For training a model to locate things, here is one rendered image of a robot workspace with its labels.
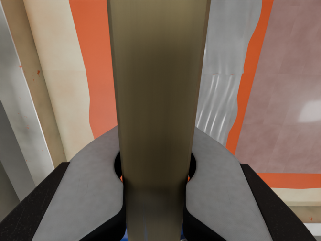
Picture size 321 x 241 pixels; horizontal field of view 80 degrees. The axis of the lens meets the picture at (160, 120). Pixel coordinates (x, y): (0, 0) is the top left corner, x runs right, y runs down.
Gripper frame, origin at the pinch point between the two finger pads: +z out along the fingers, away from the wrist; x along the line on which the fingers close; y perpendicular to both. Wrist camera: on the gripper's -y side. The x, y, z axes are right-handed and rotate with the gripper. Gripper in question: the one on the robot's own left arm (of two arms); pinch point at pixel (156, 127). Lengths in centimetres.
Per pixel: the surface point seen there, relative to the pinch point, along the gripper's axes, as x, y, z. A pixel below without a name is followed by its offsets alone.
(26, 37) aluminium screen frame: -14.6, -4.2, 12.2
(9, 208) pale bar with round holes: -21.5, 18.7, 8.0
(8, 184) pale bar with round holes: -21.5, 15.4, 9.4
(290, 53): 16.2, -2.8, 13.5
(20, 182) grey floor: -116, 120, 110
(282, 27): 14.3, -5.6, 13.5
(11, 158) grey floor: -114, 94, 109
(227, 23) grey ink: 7.7, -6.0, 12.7
